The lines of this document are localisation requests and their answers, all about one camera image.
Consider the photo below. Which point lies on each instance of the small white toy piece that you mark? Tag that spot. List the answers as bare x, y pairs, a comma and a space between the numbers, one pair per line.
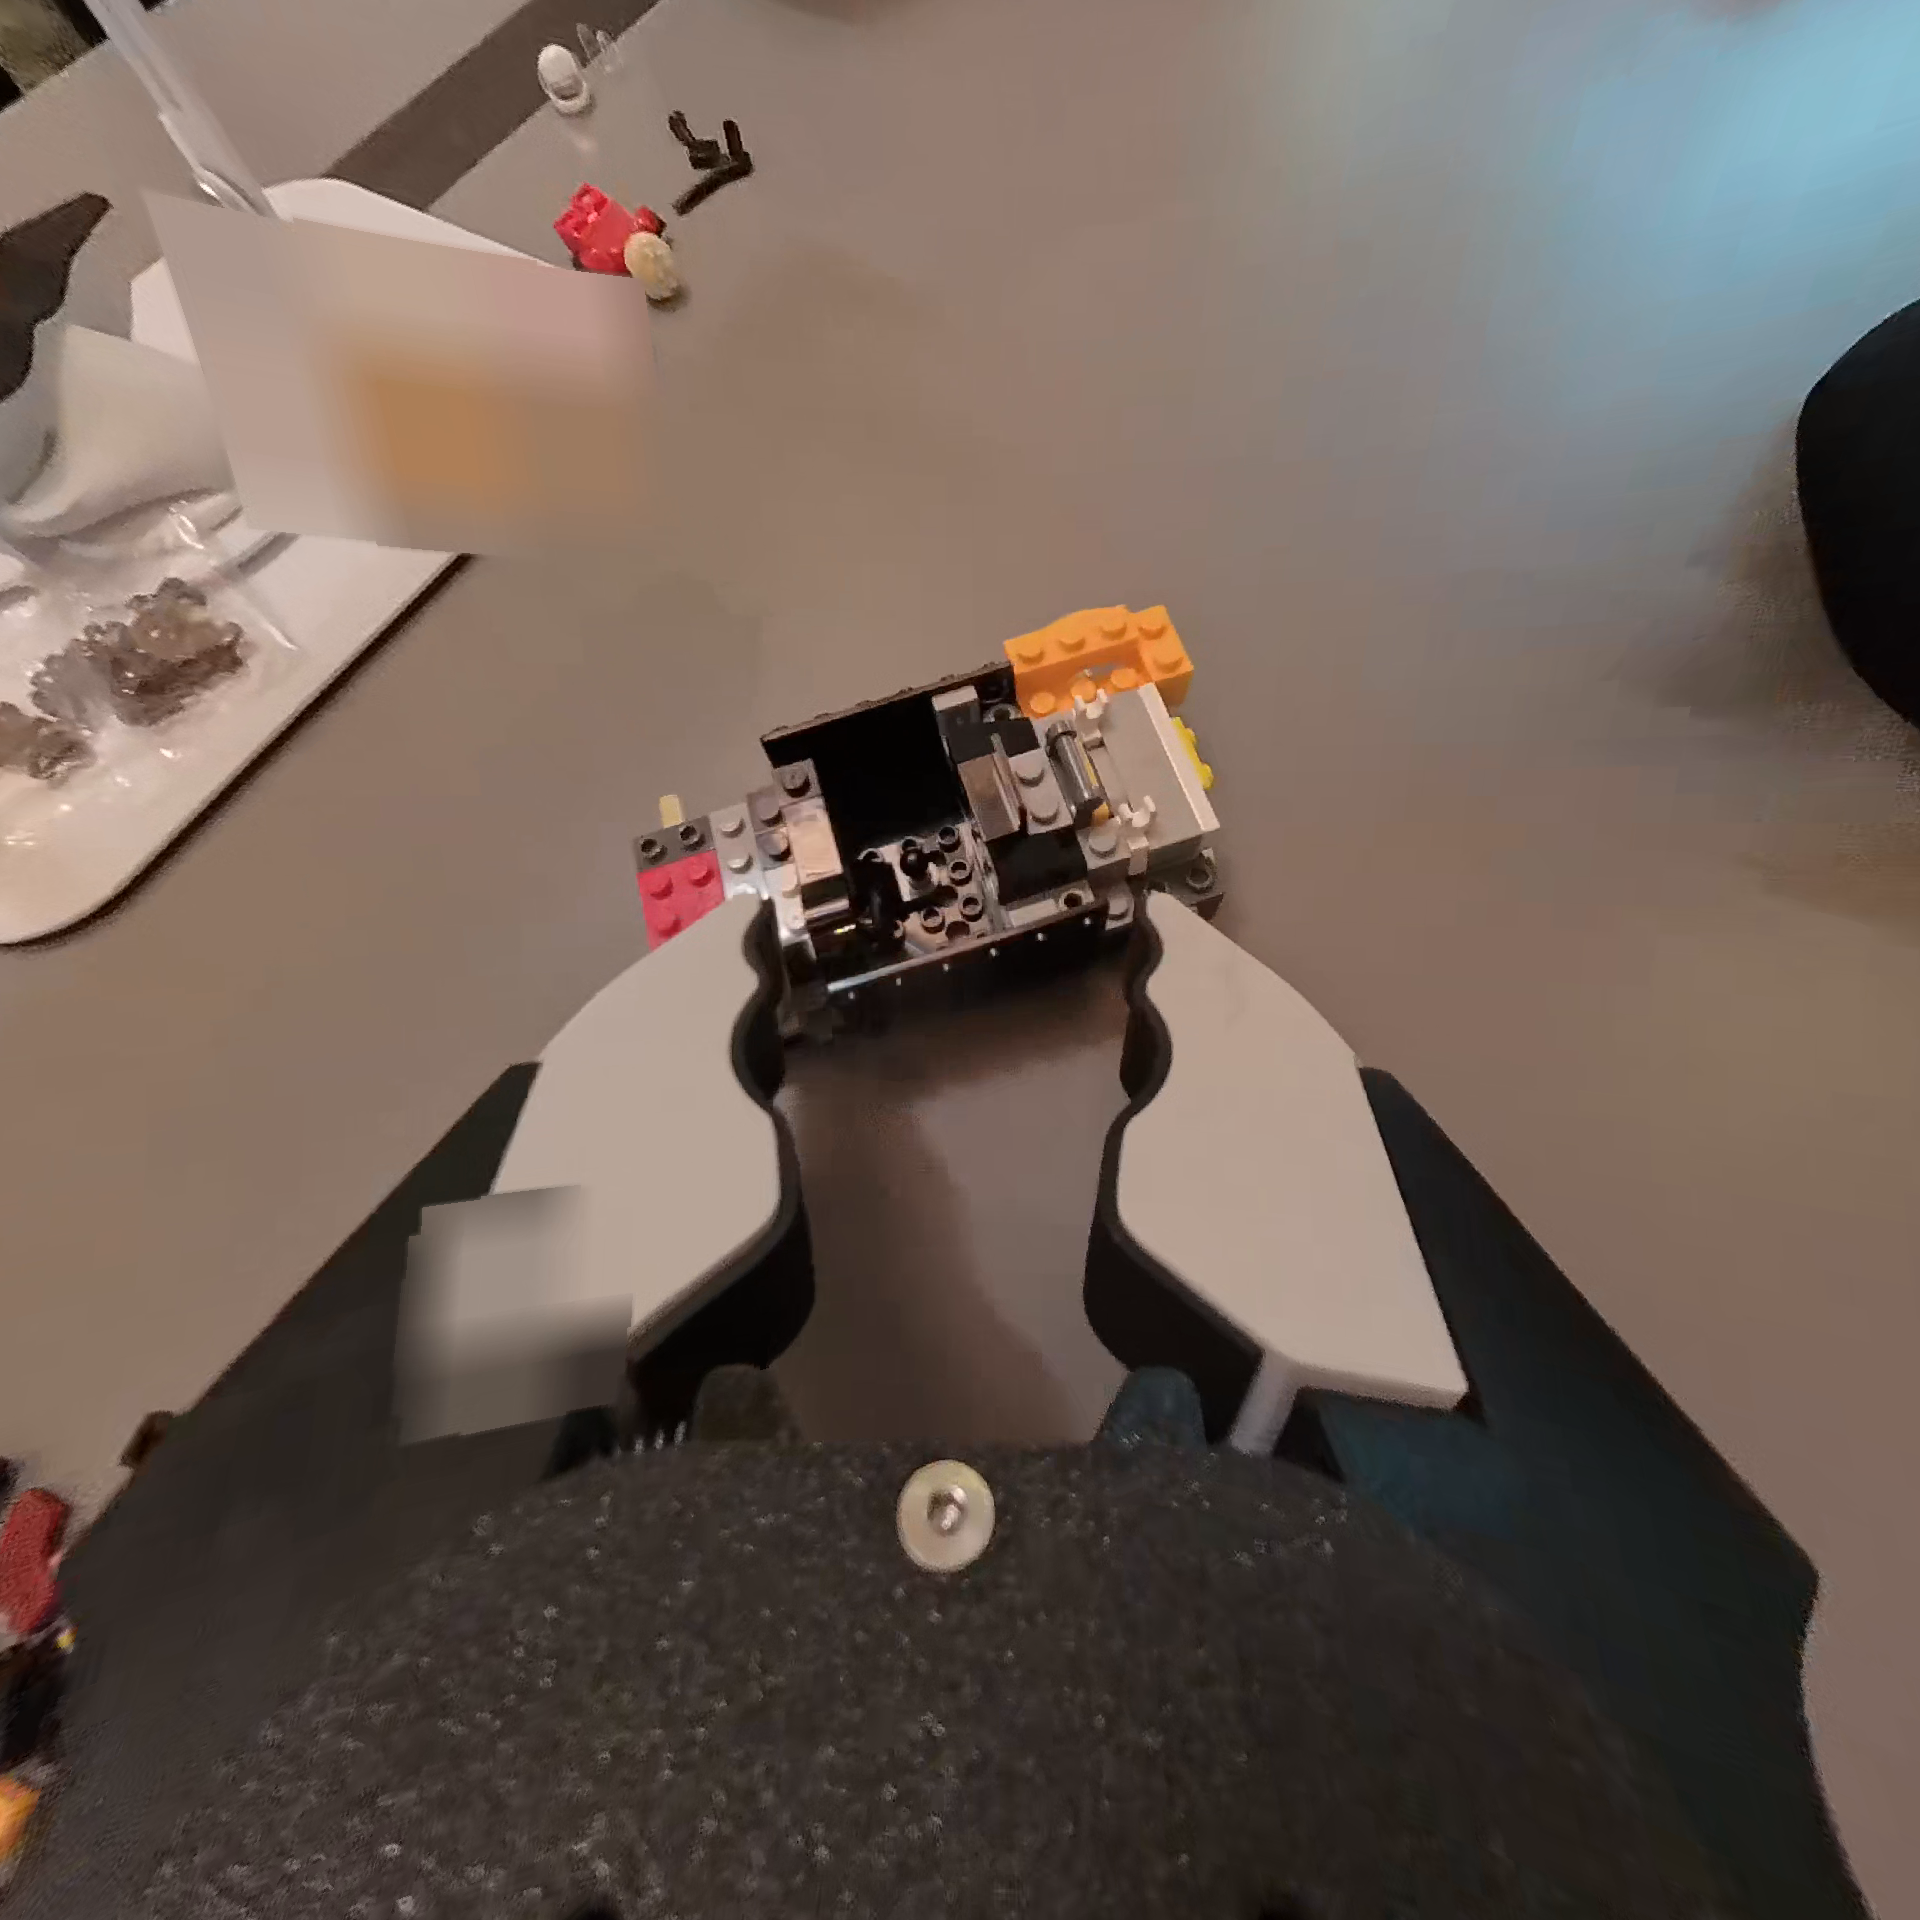
563, 76

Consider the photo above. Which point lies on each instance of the orange toy brick assembly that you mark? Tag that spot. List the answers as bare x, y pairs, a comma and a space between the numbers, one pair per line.
1094, 652

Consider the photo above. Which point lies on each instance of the grey desk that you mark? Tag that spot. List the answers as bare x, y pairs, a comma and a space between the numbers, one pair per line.
1348, 599

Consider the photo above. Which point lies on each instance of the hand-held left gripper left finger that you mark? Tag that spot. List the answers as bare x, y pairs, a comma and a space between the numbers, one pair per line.
660, 1109

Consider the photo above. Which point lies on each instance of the black textured pad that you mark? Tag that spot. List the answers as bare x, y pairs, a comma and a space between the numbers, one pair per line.
1868, 510

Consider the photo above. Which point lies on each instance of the white tray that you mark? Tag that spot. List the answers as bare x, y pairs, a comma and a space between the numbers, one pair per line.
345, 661

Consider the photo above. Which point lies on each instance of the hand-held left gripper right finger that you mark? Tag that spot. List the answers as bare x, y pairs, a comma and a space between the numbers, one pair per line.
1289, 1215

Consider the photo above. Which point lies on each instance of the pile of small toy bricks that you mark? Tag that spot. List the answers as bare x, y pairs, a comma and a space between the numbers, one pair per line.
29, 1560

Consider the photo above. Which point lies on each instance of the small clear toy piece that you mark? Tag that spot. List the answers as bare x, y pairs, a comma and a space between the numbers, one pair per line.
595, 45

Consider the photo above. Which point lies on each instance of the red brick with wheel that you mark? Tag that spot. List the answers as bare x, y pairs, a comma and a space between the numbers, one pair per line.
598, 224

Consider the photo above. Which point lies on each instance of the pile of dark small pieces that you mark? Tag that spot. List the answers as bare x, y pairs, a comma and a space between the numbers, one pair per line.
148, 661

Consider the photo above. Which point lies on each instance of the grey and black curved part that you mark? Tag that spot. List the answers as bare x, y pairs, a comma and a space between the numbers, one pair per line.
76, 436

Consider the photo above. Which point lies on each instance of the small black toy pieces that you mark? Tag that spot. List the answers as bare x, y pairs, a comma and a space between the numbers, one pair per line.
713, 166

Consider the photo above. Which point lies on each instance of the partly built brick car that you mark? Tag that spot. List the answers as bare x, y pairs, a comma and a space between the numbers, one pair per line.
900, 840

